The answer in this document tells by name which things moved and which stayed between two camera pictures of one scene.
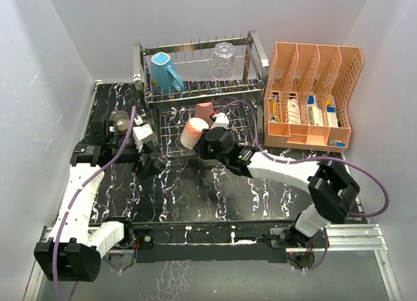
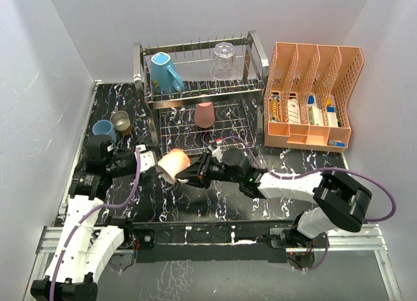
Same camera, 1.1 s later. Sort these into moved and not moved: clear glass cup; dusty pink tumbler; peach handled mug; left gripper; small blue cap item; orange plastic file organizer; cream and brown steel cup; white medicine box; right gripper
Moved: right gripper; peach handled mug; left gripper
Not moved: white medicine box; small blue cap item; orange plastic file organizer; dusty pink tumbler; cream and brown steel cup; clear glass cup
